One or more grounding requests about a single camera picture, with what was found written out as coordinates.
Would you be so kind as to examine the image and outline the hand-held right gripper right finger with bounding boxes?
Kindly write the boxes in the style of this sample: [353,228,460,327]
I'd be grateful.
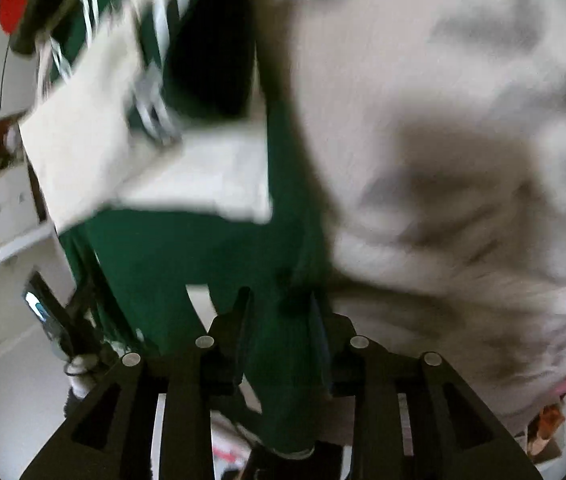
[308,290,545,480]

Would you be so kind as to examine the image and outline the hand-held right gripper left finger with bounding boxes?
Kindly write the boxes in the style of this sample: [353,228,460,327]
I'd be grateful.
[19,287,254,480]

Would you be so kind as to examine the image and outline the green jacket with white stripes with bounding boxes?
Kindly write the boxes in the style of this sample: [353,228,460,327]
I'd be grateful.
[15,0,336,461]

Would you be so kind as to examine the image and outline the white wardrobe shelf unit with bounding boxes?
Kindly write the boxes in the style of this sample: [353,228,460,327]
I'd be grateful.
[0,0,96,463]

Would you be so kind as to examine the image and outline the white grey floral blanket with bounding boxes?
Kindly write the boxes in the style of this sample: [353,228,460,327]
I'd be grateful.
[250,0,566,443]

